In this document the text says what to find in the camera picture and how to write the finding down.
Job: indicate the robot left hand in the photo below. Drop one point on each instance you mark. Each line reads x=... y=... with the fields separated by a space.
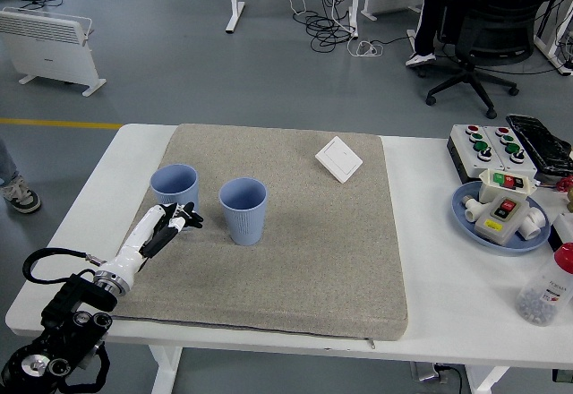
x=139 y=237

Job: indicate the blue ribbed cup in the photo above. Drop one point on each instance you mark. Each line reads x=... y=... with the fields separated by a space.
x=246 y=228
x=174 y=188

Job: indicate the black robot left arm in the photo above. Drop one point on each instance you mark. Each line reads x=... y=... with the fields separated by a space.
x=76 y=295

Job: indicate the white push-button control box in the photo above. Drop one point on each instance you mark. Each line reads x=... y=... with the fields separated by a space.
x=526 y=163
x=465 y=152

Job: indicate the person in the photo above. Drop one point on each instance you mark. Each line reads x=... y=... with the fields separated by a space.
x=20 y=194
x=430 y=18

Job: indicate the grey-brown cushion mat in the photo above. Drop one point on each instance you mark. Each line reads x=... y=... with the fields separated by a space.
x=291 y=242

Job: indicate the white table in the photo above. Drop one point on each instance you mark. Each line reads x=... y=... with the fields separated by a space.
x=447 y=313

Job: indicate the grey power strip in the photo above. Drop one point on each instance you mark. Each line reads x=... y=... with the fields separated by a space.
x=430 y=371

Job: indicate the blue plate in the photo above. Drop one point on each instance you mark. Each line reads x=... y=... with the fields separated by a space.
x=461 y=224

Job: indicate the white pipe fitting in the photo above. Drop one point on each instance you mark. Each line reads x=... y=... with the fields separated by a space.
x=535 y=226
x=472 y=210

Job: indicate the black office chair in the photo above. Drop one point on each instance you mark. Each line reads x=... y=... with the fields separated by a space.
x=488 y=31

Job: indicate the red-capped clear plastic bottle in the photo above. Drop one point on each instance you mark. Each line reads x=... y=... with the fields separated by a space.
x=544 y=286

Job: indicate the black glossy flat device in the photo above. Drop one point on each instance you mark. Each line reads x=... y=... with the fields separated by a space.
x=537 y=139

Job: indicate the white box with black side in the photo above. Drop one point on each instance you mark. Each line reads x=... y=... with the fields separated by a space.
x=565 y=228

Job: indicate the brass fitting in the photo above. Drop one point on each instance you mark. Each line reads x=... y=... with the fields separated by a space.
x=570 y=201

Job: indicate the white wall switch plate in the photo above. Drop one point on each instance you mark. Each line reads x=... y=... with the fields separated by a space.
x=339 y=159

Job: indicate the white green-red button switch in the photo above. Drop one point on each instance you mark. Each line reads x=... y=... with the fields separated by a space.
x=490 y=188

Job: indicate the grey red-button switch box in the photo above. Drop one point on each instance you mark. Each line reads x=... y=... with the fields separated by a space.
x=497 y=228

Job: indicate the white desk frame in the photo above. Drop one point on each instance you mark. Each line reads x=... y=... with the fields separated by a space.
x=548 y=45

